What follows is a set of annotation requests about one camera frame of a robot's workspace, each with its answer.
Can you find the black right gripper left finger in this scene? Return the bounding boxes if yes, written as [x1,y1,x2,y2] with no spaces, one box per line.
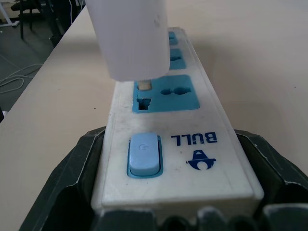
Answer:
[18,126,106,231]

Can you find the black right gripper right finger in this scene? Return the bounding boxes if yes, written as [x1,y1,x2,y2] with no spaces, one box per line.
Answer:
[233,129,308,231]

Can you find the white power strip blue sockets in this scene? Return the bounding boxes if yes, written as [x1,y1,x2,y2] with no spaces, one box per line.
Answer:
[91,26,265,212]

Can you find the white charger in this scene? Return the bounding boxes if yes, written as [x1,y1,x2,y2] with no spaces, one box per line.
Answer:
[85,0,170,91]

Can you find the black chair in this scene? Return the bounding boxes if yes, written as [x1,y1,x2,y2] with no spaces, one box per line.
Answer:
[10,0,86,47]

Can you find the white table leg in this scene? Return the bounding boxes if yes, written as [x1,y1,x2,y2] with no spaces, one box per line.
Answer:
[0,0,20,28]

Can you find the white cable on floor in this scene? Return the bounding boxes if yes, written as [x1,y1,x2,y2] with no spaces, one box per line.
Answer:
[0,54,43,95]

